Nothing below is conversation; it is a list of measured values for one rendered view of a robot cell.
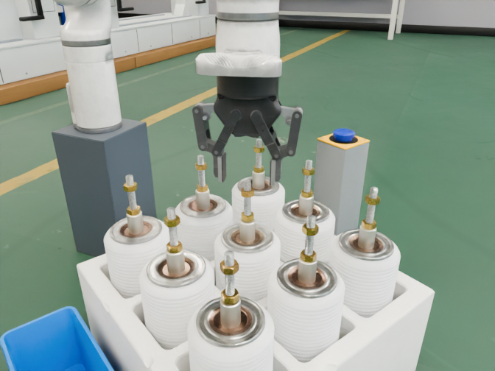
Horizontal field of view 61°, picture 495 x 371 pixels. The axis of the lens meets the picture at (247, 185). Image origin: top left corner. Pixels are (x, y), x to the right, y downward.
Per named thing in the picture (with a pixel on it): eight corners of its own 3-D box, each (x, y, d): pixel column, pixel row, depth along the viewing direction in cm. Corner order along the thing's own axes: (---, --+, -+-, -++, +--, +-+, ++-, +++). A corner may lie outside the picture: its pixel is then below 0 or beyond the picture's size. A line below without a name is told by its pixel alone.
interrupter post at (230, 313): (232, 334, 45) (231, 311, 43) (215, 324, 46) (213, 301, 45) (246, 321, 47) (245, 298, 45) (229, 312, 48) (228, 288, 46)
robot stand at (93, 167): (76, 251, 101) (50, 132, 88) (115, 223, 113) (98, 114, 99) (123, 266, 96) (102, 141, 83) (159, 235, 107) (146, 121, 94)
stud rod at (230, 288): (225, 313, 45) (223, 255, 42) (226, 306, 46) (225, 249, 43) (234, 313, 45) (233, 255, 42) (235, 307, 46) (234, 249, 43)
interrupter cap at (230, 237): (253, 221, 66) (253, 217, 66) (284, 243, 60) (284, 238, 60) (211, 236, 62) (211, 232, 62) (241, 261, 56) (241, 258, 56)
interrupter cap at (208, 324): (236, 362, 42) (236, 357, 41) (181, 327, 46) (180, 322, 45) (278, 318, 47) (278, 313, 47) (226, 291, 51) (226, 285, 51)
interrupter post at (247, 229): (249, 233, 63) (249, 214, 61) (258, 241, 61) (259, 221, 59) (236, 238, 61) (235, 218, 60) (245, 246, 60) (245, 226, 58)
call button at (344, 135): (328, 140, 80) (328, 130, 79) (342, 136, 83) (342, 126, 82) (344, 146, 77) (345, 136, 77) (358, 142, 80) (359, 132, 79)
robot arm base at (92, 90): (68, 129, 89) (51, 45, 81) (99, 118, 96) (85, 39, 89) (102, 136, 85) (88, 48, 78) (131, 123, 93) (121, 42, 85)
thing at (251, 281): (253, 302, 75) (254, 214, 67) (289, 336, 68) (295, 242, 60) (206, 326, 70) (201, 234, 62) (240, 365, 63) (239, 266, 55)
